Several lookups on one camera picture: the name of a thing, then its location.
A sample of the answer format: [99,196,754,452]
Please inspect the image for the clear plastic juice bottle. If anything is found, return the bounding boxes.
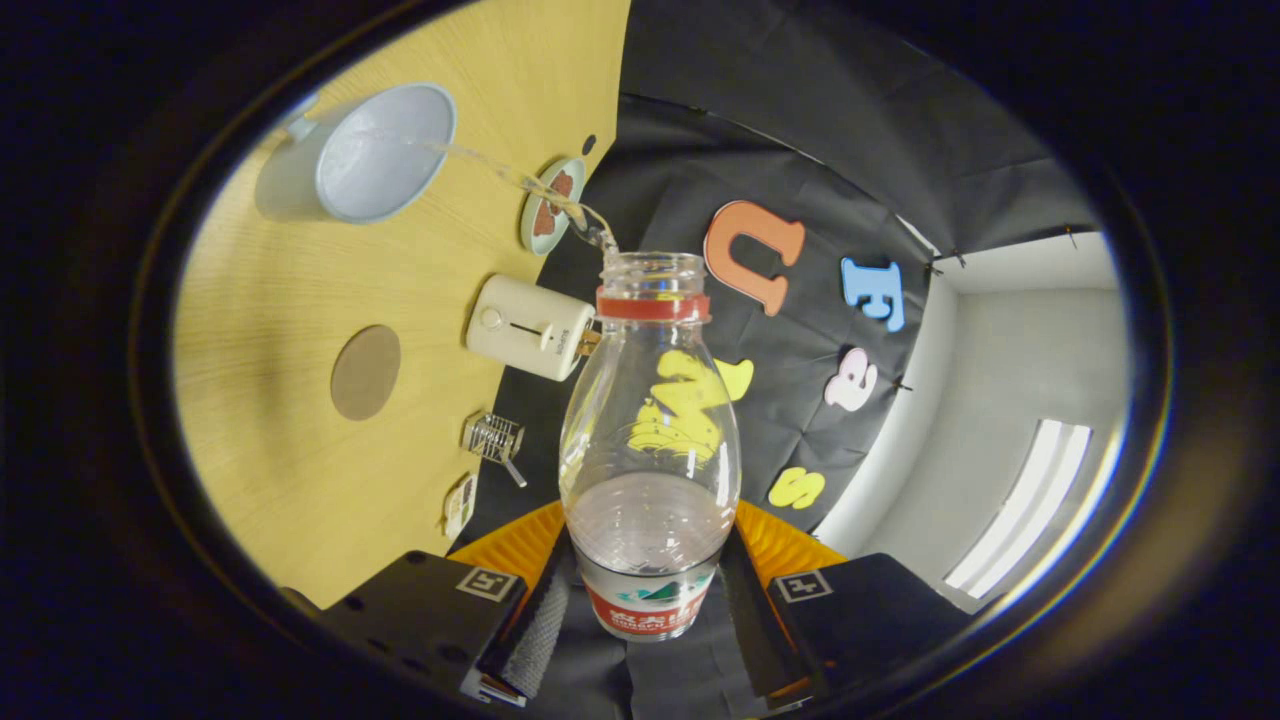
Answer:
[558,252,743,643]

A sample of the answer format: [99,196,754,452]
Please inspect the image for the white divided dish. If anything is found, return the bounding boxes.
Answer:
[443,473,477,539]

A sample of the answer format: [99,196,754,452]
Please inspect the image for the wooden table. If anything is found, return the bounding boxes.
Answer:
[172,0,633,609]

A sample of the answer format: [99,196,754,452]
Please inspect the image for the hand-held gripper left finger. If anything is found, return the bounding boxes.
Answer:
[285,500,579,707]

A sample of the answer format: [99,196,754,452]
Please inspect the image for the white toaster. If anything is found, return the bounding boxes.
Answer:
[466,274,598,383]

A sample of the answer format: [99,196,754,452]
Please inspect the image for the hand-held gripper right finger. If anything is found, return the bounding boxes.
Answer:
[720,500,976,701]

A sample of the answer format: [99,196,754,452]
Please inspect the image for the metal wire basket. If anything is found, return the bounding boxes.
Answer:
[463,413,525,464]

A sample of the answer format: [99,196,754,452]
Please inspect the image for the white cup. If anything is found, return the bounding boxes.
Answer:
[255,82,458,225]

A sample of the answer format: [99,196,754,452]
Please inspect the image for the long ceiling light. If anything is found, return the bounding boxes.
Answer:
[943,419,1093,599]

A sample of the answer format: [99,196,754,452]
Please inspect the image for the pale green plate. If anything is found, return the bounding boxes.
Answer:
[519,157,588,256]

